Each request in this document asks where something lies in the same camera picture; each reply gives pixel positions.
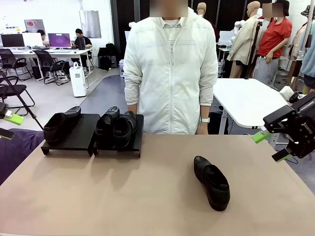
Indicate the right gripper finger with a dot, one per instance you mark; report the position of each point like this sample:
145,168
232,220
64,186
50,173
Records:
278,118
281,156

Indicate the grey poster with red circle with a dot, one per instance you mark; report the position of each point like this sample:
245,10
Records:
37,27

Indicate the person in white jacket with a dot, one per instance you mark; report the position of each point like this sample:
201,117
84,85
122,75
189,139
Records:
169,73

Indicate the white work table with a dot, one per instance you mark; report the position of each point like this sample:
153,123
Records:
246,98

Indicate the white wristwatch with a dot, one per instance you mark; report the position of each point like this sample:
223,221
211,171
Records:
205,120

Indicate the seated person in black shirt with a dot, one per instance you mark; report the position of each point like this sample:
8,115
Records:
82,43

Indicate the black office chair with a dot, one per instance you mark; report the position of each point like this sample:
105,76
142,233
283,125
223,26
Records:
44,60
8,57
12,89

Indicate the white air purifier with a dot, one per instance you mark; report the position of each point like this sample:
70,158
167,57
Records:
78,83

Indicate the small white background robot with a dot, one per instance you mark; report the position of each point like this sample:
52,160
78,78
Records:
132,24

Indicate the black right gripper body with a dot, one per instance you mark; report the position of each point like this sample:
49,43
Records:
306,132

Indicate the person's right forearm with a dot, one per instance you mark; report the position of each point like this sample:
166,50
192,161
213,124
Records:
131,96

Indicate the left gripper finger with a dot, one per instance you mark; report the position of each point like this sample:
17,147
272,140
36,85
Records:
16,119
6,133

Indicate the grey wall board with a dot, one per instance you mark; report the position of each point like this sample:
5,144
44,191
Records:
90,24

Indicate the person's left forearm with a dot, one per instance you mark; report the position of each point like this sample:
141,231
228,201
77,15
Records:
204,111

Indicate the purple bean bag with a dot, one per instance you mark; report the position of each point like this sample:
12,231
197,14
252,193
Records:
17,157

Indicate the black screen computer monitor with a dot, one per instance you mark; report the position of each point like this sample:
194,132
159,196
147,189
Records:
12,40

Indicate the seated person in white shirt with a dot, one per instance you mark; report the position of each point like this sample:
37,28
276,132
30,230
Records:
43,37

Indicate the black leather loafer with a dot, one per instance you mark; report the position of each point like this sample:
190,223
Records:
124,130
216,189

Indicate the black storage box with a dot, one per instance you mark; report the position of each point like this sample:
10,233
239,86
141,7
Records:
216,123

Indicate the person's left hand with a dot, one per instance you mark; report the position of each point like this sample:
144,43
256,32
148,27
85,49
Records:
203,129

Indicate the bare headed mannequin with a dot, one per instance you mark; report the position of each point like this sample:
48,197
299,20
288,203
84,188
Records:
201,7

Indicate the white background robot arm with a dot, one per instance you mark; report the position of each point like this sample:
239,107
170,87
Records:
238,24

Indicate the black shoe stand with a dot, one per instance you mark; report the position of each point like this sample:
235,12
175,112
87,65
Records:
81,132
138,132

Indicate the black pointed dress shoe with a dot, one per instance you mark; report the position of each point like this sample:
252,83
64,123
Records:
105,127
56,127

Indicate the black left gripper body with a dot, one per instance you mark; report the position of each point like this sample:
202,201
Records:
2,110

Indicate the purple screen computer monitor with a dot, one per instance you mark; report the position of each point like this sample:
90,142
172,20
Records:
59,40

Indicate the person's right hand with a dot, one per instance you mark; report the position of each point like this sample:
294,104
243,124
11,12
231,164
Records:
133,109

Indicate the white office desk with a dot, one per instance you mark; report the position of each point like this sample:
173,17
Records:
61,52

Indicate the mannequin in beige garment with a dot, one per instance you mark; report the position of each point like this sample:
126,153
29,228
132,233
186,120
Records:
296,49

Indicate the silver metal pole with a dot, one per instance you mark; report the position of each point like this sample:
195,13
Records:
307,37

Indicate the black backpack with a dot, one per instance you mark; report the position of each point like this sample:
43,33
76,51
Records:
108,59

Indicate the computer case with lights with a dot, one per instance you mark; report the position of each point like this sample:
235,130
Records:
121,68

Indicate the mannequin in teal top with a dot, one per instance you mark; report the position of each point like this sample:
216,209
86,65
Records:
310,59

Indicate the mannequin in beige coat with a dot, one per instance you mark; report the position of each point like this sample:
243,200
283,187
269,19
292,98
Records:
243,41

